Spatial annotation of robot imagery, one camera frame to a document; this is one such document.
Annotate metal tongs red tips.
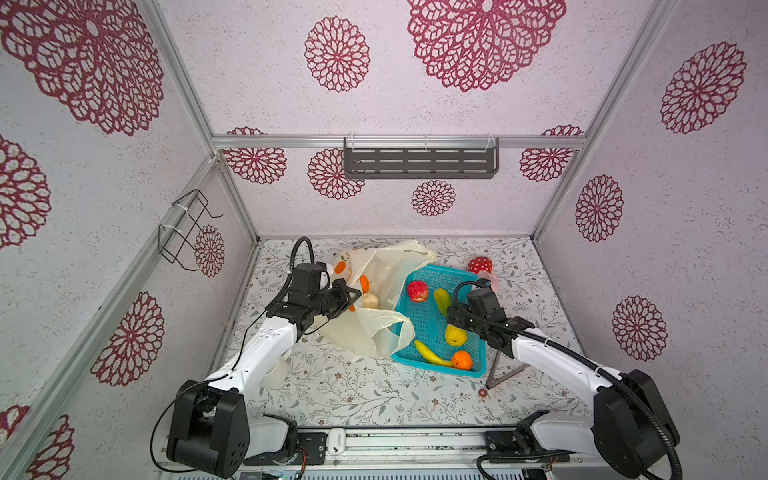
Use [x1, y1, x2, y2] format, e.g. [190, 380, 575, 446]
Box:
[478, 351, 528, 398]

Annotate cream garlic bulb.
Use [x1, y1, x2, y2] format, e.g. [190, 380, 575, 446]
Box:
[362, 292, 380, 309]

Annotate small orange tangerine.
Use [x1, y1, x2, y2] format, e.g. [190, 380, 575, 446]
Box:
[451, 351, 474, 371]

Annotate yellow banana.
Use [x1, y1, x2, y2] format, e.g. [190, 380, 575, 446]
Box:
[413, 340, 453, 368]

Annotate yellow lemon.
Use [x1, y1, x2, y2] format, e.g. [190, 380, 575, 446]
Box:
[444, 324, 468, 347]

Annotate grey wall shelf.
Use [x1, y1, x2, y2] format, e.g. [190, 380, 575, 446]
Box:
[342, 138, 499, 180]

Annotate black wire wall rack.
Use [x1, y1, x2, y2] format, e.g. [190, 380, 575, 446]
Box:
[156, 188, 223, 272]

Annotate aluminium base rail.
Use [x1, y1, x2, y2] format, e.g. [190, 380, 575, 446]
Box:
[154, 424, 660, 475]

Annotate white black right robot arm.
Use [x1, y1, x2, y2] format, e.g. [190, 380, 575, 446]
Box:
[447, 280, 684, 479]

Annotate orange print plastic bag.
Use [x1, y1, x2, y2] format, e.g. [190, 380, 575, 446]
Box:
[320, 240, 437, 359]

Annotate red strawberry toy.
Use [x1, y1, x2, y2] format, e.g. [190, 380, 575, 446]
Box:
[468, 256, 493, 275]

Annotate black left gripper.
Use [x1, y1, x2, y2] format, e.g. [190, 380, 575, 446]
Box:
[311, 278, 362, 320]

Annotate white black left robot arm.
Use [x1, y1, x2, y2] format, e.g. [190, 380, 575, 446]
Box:
[163, 257, 362, 479]

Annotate teal plastic basket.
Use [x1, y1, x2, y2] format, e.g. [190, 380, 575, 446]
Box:
[391, 264, 487, 378]

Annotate red apple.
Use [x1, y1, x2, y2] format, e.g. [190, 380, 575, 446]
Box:
[407, 280, 429, 303]

